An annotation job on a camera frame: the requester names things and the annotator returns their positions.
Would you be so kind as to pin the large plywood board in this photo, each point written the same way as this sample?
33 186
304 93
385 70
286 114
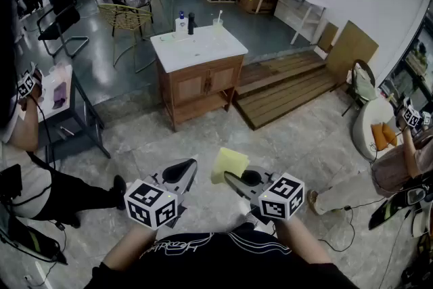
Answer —
352 50

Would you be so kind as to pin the black glossy device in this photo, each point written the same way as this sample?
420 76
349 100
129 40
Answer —
389 213

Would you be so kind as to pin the person's black shirt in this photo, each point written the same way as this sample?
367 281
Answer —
220 267

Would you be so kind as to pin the person's right white shoe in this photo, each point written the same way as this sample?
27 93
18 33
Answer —
248 213

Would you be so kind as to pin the black faucet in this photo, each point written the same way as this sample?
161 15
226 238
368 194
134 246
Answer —
191 23

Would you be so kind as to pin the white round seat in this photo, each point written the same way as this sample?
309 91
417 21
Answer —
372 111

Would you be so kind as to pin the black cantilever chair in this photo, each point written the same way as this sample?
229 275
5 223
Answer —
64 17

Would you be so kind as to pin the orange cushion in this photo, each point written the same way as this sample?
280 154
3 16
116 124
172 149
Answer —
382 137

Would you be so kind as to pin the pale green clear cup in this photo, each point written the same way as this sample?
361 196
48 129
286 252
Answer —
218 28

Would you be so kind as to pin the white soap bottle blue cap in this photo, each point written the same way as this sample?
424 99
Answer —
181 25

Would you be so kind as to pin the white ceramic sink top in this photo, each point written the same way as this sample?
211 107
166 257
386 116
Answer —
199 50

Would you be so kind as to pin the yellow cloth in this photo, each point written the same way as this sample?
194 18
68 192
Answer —
230 159

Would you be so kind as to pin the person's left forearm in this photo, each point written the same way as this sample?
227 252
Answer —
128 247

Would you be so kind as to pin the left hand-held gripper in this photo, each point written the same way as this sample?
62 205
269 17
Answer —
149 203

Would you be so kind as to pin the wooden slatted deck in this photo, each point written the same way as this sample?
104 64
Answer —
284 94

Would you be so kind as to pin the black metal chair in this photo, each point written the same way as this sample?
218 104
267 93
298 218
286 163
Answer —
352 78

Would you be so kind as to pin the clear plastic cup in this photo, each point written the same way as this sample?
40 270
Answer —
58 72

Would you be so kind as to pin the person's right forearm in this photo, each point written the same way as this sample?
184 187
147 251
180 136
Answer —
301 240

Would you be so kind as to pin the wooden cabinet frame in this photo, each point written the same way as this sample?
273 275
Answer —
199 106

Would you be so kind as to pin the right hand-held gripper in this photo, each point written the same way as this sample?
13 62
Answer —
282 198

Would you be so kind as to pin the black bag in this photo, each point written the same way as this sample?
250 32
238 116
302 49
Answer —
30 240

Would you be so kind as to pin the glass window wall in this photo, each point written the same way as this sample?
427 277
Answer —
416 61

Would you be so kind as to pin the small plywood board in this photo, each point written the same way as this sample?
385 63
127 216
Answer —
328 37

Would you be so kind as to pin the pale green garment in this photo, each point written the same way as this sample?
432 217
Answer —
365 84

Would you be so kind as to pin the white toothbrush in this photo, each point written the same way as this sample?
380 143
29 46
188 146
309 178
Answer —
220 13

